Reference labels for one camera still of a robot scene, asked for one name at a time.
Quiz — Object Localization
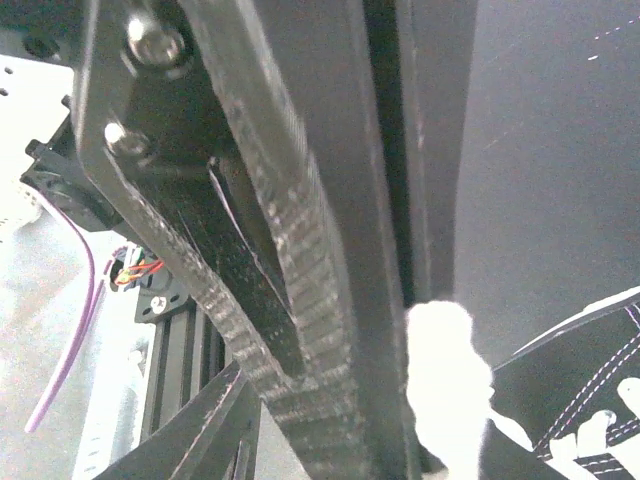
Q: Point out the black aluminium mounting rail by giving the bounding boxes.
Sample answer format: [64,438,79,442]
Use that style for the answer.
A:
[134,0,481,480]

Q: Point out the black sneaker white sole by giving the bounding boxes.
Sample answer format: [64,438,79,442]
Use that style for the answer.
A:
[481,288,639,479]

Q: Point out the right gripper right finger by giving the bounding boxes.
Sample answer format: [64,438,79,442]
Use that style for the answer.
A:
[98,362,261,480]

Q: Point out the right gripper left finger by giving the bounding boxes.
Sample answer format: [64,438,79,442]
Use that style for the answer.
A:
[74,1,380,479]

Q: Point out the white shoelace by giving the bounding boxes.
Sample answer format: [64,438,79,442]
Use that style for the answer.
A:
[405,300,533,479]

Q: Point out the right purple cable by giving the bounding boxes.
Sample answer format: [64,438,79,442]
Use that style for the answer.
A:
[23,202,109,434]

